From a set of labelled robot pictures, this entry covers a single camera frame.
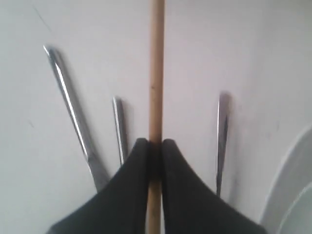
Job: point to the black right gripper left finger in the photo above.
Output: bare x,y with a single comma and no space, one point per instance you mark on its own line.
119,208

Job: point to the white square plate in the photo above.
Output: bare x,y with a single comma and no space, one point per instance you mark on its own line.
288,208

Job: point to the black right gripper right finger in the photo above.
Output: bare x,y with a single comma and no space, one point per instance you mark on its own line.
190,206

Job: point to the steel fork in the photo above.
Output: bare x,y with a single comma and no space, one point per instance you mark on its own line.
223,110

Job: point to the steel spoon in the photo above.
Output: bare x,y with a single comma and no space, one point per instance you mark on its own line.
119,118

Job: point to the steel table knife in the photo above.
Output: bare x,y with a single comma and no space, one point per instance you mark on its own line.
75,111

